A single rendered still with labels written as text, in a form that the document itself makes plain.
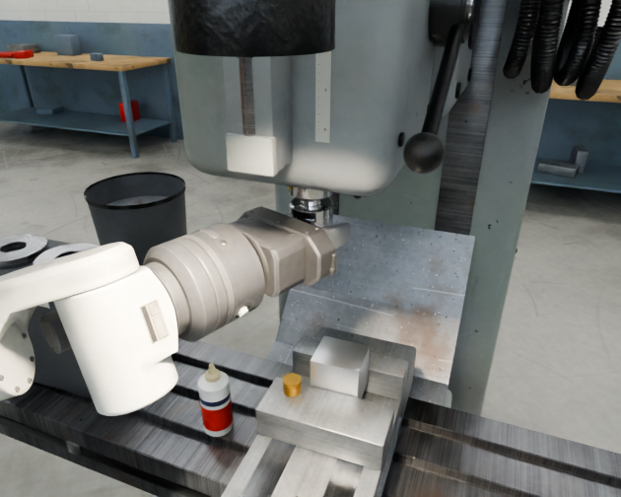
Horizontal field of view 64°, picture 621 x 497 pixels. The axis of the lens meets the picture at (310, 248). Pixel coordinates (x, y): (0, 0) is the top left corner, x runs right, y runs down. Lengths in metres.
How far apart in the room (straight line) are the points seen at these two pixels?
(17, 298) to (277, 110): 0.22
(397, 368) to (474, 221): 0.34
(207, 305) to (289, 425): 0.23
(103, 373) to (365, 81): 0.28
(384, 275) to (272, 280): 0.48
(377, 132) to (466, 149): 0.47
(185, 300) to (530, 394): 2.00
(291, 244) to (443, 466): 0.38
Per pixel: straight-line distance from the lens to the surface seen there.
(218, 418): 0.70
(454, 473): 0.71
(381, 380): 0.65
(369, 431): 0.57
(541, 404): 2.28
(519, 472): 0.73
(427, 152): 0.36
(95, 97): 6.60
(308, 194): 0.50
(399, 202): 0.90
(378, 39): 0.38
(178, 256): 0.41
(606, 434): 2.27
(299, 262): 0.47
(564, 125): 4.76
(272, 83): 0.37
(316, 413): 0.59
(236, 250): 0.42
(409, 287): 0.91
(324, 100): 0.39
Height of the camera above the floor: 1.46
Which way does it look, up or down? 27 degrees down
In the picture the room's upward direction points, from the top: straight up
